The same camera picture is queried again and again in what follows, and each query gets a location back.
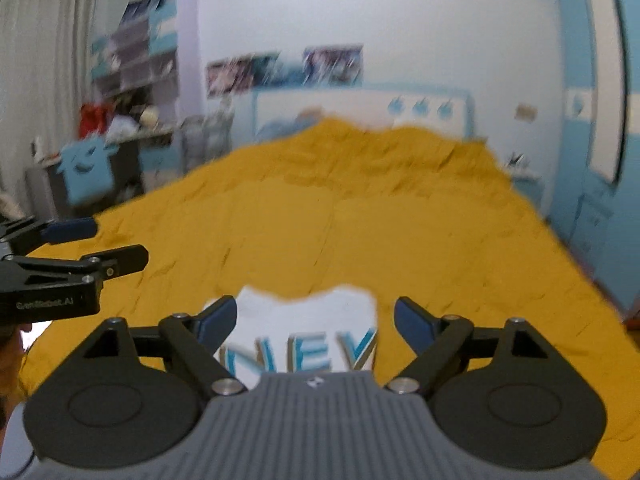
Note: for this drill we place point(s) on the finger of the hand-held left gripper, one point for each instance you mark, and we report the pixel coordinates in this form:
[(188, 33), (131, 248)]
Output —
[(70, 230), (125, 259)]

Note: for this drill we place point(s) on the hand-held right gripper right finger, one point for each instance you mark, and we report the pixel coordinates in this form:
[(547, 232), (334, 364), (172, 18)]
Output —
[(412, 322)]

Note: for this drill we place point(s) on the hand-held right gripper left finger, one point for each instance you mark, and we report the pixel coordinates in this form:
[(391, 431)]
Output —
[(220, 317)]

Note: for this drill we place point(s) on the white polo shirt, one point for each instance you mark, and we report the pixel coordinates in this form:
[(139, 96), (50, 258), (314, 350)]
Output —
[(36, 334)]

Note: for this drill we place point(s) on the white shirt with blue letters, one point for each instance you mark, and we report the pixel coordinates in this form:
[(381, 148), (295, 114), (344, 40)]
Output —
[(310, 330)]

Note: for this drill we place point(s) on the person's left forearm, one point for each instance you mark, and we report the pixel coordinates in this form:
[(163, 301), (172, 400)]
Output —
[(11, 365)]

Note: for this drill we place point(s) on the blue cartoon face board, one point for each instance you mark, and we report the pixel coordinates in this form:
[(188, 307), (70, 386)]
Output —
[(87, 170)]

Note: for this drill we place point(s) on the cluttered desk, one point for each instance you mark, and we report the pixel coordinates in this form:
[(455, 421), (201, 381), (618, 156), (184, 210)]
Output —
[(145, 155)]

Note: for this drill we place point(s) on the yellow bed blanket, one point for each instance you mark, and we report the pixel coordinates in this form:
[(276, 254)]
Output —
[(350, 230)]

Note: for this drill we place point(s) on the red bag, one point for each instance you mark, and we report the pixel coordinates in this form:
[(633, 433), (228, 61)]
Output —
[(94, 120)]

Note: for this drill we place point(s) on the white curtain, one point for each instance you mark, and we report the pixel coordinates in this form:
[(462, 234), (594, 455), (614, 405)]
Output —
[(45, 85)]

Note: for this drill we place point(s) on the blue bedside table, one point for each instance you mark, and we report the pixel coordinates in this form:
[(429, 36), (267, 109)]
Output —
[(527, 187)]

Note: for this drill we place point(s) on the grey cube shelf unit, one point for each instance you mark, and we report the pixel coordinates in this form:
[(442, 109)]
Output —
[(137, 60)]

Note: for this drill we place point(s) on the black and white bedside item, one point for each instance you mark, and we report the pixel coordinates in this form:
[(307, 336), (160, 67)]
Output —
[(517, 161)]

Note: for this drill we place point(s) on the blue pillow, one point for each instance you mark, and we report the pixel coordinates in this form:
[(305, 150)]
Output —
[(292, 125)]

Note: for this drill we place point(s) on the white headboard with blue trim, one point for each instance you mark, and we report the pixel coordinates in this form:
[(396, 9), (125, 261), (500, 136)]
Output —
[(360, 107)]

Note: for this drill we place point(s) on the blue wardrobe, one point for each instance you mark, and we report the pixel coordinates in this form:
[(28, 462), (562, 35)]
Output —
[(575, 160)]

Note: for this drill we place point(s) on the colourful wall poster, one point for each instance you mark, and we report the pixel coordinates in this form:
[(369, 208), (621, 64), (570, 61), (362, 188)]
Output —
[(332, 66), (242, 75)]

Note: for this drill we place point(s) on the beige wall socket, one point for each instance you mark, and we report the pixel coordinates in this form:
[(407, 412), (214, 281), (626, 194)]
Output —
[(526, 112)]

